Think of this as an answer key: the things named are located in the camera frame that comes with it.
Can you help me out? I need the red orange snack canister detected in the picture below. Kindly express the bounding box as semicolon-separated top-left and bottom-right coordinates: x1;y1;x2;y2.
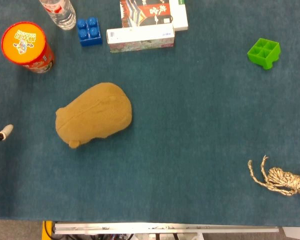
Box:
0;21;55;74

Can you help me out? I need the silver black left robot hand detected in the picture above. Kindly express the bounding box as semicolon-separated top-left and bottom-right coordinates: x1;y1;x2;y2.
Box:
0;75;15;145

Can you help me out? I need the white box with green mark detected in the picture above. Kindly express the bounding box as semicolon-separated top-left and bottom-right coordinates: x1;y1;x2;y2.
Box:
168;0;189;32

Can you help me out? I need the clear plastic water bottle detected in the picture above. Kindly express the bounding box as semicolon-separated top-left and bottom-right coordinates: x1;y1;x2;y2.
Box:
38;0;77;31

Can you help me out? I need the white floral tissue box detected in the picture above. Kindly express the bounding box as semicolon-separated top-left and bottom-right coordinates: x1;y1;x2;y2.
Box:
106;23;176;54

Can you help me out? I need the beige braided rope bundle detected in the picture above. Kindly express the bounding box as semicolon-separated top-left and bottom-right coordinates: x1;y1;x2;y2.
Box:
247;154;300;198

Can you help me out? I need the green plastic grid block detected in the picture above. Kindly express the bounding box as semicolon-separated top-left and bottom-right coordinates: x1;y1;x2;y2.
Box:
246;37;282;71

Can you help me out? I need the blue toy building block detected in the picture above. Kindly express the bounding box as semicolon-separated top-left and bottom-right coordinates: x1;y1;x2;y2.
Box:
76;16;103;47

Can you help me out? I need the brown plush toy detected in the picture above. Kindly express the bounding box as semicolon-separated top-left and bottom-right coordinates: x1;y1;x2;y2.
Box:
55;82;133;150

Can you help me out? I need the black cable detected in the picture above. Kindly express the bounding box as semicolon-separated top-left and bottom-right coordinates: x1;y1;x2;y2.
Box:
43;220;56;240

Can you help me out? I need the red black printed box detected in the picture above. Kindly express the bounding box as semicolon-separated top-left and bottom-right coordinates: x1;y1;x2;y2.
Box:
119;0;174;28

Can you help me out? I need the silver aluminium frame rail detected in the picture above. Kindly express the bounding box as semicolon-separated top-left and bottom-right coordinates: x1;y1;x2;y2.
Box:
51;221;280;235

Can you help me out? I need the yellow frame bracket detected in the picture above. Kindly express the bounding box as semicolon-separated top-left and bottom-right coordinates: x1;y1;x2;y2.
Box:
41;220;55;240

